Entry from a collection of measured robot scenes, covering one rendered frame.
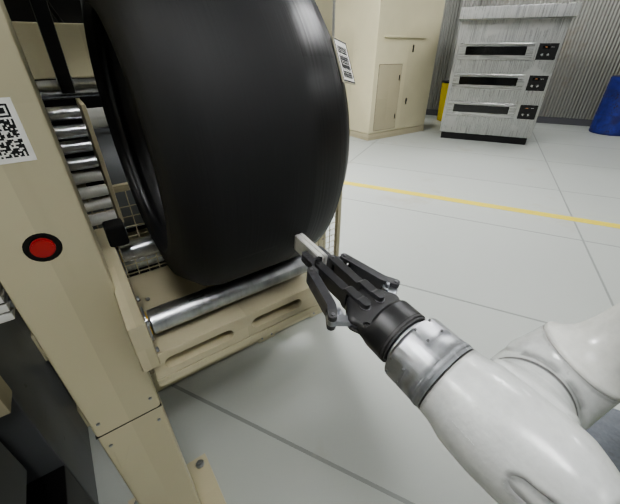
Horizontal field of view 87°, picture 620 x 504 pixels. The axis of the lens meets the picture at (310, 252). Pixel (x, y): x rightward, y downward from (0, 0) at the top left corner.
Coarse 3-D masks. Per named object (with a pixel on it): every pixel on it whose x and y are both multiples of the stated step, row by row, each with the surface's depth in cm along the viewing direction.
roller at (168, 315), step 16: (256, 272) 66; (272, 272) 67; (288, 272) 69; (304, 272) 72; (208, 288) 62; (224, 288) 62; (240, 288) 63; (256, 288) 65; (176, 304) 58; (192, 304) 59; (208, 304) 60; (224, 304) 62; (160, 320) 56; (176, 320) 58
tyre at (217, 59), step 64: (128, 0) 35; (192, 0) 35; (256, 0) 39; (128, 64) 37; (192, 64) 35; (256, 64) 38; (320, 64) 43; (128, 128) 76; (192, 128) 36; (256, 128) 39; (320, 128) 44; (192, 192) 40; (256, 192) 42; (320, 192) 49; (192, 256) 48; (256, 256) 52
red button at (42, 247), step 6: (36, 240) 47; (42, 240) 47; (48, 240) 48; (30, 246) 47; (36, 246) 47; (42, 246) 47; (48, 246) 48; (54, 246) 48; (36, 252) 47; (42, 252) 48; (48, 252) 48; (54, 252) 49
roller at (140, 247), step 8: (136, 240) 77; (144, 240) 78; (152, 240) 78; (120, 248) 75; (128, 248) 75; (136, 248) 76; (144, 248) 77; (152, 248) 78; (128, 256) 76; (136, 256) 77
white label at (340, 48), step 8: (336, 40) 45; (336, 48) 45; (344, 48) 47; (336, 56) 45; (344, 56) 47; (344, 64) 46; (344, 72) 46; (352, 72) 48; (344, 80) 46; (352, 80) 48
